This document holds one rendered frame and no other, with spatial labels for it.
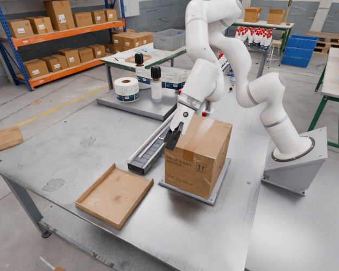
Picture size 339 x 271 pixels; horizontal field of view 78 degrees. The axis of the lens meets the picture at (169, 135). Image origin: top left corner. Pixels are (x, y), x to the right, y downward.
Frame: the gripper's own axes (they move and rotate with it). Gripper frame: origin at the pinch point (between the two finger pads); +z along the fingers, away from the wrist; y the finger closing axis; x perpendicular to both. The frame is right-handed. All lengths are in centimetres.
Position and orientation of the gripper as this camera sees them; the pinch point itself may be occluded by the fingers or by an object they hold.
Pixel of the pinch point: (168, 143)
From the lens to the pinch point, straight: 78.0
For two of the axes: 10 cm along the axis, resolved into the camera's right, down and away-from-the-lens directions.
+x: -9.0, -4.1, -1.7
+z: -4.3, 8.9, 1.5
